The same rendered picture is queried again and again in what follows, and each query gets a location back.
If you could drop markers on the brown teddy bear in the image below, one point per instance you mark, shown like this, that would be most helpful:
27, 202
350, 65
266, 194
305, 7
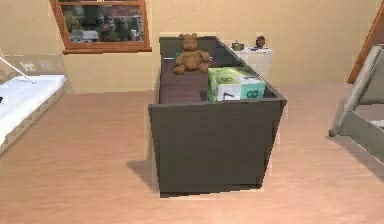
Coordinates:
191, 56

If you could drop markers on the green toy box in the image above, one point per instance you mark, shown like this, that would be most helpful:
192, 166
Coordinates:
233, 85

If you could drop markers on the grey green chair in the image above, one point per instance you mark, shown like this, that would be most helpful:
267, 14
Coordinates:
363, 106

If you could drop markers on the brown wooden door frame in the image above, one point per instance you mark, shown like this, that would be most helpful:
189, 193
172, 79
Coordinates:
366, 43

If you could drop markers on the small green object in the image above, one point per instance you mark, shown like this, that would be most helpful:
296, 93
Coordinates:
237, 46

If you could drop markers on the wooden framed window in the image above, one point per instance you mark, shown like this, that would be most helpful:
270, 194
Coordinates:
103, 26

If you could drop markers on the small brown round object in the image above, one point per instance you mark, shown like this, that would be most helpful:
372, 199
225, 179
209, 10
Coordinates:
260, 42

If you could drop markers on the dark grey bed frame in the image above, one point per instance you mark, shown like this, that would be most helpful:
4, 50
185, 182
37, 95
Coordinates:
213, 146

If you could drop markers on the white bed with beige frame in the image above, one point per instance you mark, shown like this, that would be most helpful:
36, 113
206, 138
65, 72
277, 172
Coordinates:
23, 96

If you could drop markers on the white nightstand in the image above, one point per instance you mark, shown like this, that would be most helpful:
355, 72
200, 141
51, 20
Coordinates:
258, 61

